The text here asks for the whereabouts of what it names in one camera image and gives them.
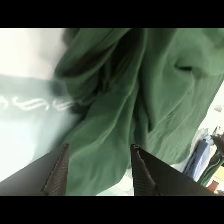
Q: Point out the heap of clothes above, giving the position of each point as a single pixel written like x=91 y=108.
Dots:
x=203 y=160

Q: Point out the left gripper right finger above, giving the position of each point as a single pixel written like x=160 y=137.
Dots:
x=160 y=178

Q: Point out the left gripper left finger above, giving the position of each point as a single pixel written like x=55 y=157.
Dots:
x=36 y=176

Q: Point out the green garment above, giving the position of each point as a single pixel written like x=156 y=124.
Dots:
x=133 y=93

